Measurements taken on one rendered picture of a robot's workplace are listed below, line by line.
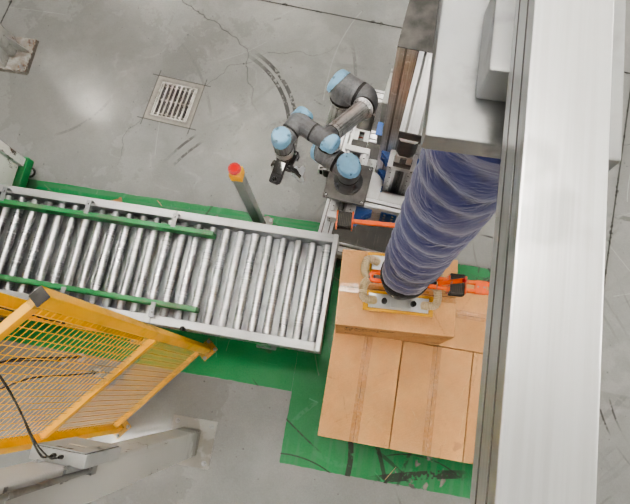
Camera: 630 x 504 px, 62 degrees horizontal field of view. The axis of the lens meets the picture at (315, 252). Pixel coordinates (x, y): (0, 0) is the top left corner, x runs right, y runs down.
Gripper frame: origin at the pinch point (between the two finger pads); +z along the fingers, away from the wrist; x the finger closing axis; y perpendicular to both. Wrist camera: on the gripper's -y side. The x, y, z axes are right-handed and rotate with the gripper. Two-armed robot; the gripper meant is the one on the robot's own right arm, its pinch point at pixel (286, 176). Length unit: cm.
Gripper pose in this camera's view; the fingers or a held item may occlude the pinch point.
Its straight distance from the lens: 233.1
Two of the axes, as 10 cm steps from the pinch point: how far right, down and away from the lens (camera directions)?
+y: 4.2, -8.8, 2.1
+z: 0.4, 2.5, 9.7
